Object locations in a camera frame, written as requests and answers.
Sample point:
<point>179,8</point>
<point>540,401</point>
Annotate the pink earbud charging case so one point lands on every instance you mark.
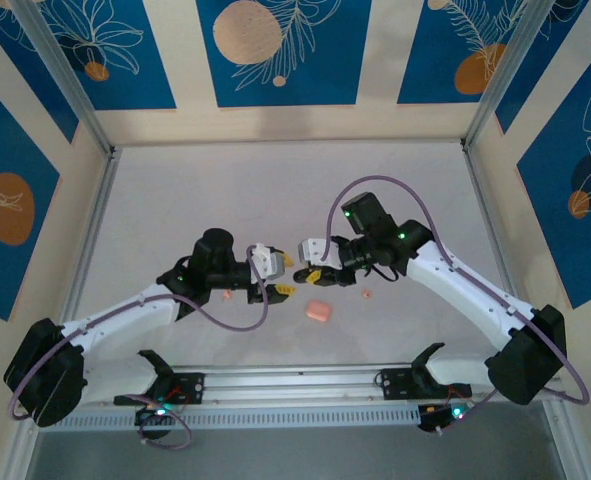
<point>318,310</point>

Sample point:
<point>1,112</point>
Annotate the aluminium side rail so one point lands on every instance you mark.
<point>485,200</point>
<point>101,200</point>

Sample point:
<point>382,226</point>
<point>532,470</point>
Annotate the aluminium frame leg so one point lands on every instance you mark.
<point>20,450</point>
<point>565,450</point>

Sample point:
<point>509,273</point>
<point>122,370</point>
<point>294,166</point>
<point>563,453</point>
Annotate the aluminium frame post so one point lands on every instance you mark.
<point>65,75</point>
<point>521,75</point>

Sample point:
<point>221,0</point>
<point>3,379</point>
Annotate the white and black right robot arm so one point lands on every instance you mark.
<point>465,290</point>

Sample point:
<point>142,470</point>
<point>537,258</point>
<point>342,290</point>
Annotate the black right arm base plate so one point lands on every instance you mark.
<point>395,382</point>

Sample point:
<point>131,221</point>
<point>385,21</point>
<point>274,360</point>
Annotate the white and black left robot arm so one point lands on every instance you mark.
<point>125,320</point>

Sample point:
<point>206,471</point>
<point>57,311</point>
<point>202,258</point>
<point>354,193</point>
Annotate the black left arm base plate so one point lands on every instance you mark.
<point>190,387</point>

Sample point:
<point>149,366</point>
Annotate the aluminium mounting rail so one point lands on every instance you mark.
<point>300,382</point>

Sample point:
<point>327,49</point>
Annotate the black left controller board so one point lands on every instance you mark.
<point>155,415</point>

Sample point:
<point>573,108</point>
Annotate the black right controller board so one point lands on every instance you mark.
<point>435,417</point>

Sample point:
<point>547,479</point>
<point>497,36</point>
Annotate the black controller board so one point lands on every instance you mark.
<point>435,417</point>
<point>155,415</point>

